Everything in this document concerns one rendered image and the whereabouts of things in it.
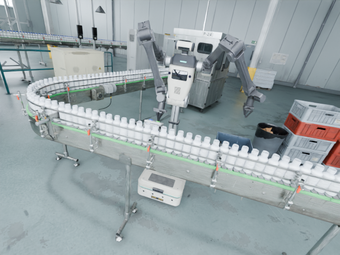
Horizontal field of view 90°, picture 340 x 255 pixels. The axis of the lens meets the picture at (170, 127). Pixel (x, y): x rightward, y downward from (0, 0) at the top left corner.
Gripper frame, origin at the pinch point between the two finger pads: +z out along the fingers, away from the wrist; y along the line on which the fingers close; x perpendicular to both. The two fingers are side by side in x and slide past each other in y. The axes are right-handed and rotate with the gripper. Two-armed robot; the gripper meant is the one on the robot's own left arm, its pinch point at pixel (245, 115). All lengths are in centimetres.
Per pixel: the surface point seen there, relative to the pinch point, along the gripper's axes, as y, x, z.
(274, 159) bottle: -46.2, -13.5, 8.2
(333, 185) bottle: -47, -48, 16
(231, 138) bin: 15.5, 2.2, 31.1
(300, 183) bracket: -55, -26, 14
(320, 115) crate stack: 129, -125, 22
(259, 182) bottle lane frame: -49, -10, 25
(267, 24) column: 714, -129, -154
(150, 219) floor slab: -32, 64, 121
